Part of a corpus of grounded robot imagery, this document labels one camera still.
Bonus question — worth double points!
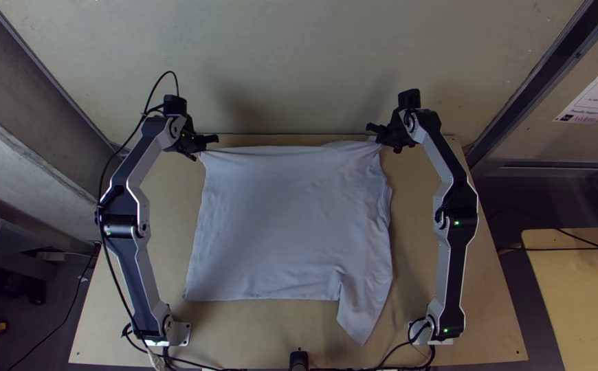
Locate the white t-shirt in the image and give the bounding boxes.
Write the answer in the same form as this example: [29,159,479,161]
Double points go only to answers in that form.
[183,139,395,347]

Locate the white paper poster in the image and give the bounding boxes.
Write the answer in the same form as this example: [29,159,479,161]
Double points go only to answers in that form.
[553,43,598,128]

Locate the pale wooden side table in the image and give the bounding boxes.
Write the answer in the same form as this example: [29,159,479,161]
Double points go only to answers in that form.
[521,226,598,371]

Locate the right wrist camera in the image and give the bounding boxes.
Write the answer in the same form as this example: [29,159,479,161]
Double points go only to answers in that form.
[397,88,423,111]

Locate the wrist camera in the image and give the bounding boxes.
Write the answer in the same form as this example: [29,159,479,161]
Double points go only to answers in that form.
[162,94,188,117]
[397,88,423,111]

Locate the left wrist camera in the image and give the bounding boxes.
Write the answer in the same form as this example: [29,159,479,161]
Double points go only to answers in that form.
[162,94,188,117]

